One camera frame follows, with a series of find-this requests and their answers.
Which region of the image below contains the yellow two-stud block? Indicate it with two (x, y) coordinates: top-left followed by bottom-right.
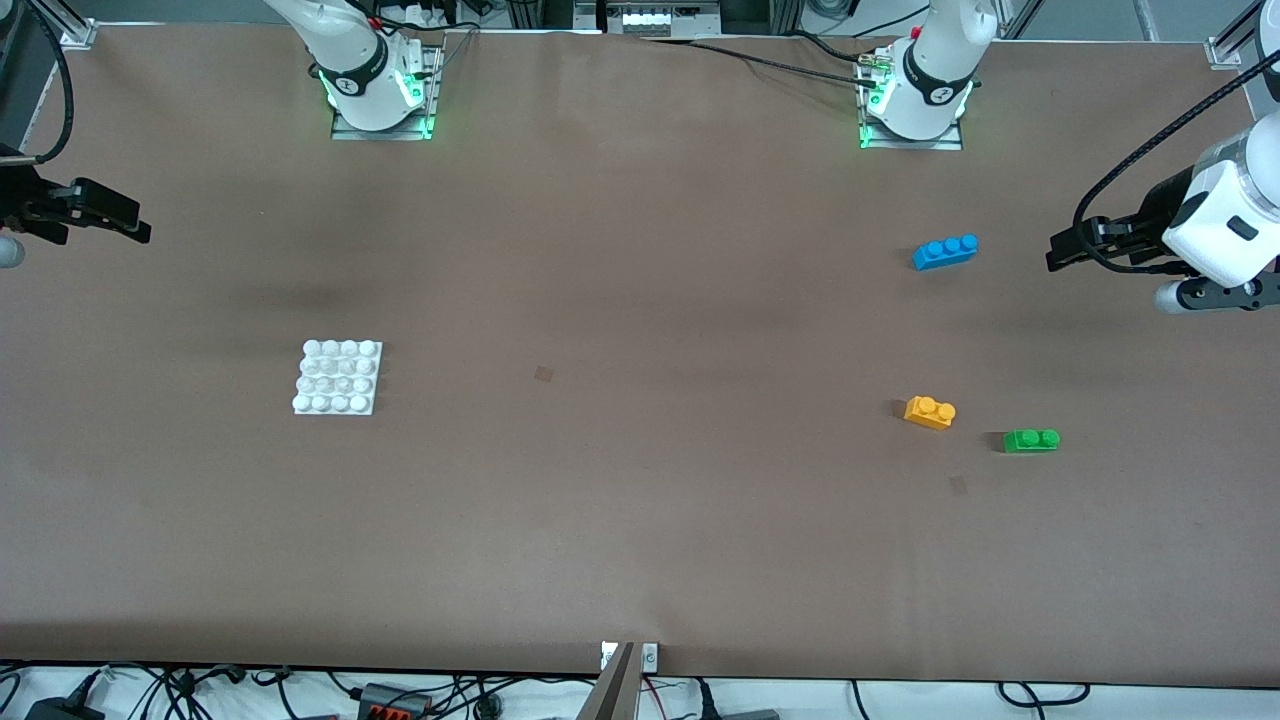
(904, 395), (957, 432)

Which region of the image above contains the white studded base plate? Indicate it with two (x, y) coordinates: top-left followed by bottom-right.
(291, 339), (384, 417)

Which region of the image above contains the blue three-stud block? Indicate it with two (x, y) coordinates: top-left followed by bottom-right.
(912, 234), (980, 272)

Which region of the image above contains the dark grey side panel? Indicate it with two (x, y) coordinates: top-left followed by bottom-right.
(0, 18), (57, 153)

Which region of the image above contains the black power adapter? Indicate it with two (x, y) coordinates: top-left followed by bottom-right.
(24, 695), (107, 720)

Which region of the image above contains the white power strip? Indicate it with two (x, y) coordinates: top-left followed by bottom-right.
(598, 0), (723, 37)

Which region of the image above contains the grey box with orange connectors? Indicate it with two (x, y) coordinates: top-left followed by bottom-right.
(357, 683), (434, 720)

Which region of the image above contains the grey metal bar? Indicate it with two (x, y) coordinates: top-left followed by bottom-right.
(574, 642), (639, 720)

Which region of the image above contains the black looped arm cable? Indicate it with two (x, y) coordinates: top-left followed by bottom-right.
(0, 0), (77, 167)

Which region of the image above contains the black table cable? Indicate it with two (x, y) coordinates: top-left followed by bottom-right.
(785, 30), (881, 67)
(640, 38), (881, 86)

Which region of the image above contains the black looped floor cable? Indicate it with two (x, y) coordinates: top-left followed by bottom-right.
(997, 682), (1092, 708)

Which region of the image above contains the white table edge bracket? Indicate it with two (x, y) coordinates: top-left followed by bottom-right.
(599, 641), (660, 674)

